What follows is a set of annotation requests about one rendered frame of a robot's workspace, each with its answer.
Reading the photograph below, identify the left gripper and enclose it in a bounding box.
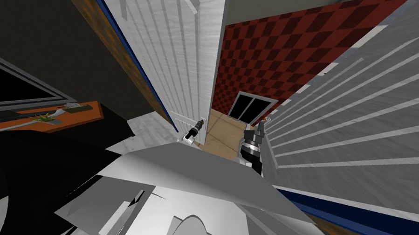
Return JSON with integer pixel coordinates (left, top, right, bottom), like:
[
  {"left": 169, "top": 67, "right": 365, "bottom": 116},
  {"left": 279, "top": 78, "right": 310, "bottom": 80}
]
[{"left": 187, "top": 118, "right": 206, "bottom": 140}]

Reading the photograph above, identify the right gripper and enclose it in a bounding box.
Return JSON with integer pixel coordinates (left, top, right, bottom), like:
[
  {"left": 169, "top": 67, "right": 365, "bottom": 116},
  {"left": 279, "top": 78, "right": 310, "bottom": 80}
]
[{"left": 242, "top": 120, "right": 267, "bottom": 148}]

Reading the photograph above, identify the black glass sliding door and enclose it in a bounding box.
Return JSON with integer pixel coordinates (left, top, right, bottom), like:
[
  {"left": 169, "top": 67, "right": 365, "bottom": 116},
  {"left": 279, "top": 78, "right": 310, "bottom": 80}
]
[{"left": 227, "top": 90, "right": 280, "bottom": 127}]

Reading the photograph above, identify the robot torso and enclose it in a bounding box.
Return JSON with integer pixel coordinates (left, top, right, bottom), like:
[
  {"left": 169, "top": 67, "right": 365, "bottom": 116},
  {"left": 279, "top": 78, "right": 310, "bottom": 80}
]
[{"left": 52, "top": 131, "right": 346, "bottom": 235}]

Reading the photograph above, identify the white panelled door leaf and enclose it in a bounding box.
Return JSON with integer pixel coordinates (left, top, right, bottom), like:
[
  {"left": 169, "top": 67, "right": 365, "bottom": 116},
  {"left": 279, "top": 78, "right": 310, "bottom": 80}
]
[
  {"left": 76, "top": 0, "right": 228, "bottom": 147},
  {"left": 255, "top": 0, "right": 419, "bottom": 227}
]

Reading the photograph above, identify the orange shelf with plant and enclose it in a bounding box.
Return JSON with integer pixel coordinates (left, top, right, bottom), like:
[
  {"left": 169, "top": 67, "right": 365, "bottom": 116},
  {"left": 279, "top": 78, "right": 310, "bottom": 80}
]
[{"left": 0, "top": 93, "right": 106, "bottom": 150}]

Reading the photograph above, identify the black grey-framed screen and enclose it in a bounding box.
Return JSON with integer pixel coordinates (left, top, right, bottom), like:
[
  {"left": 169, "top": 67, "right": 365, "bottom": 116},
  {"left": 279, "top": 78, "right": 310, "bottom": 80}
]
[{"left": 0, "top": 46, "right": 81, "bottom": 124}]

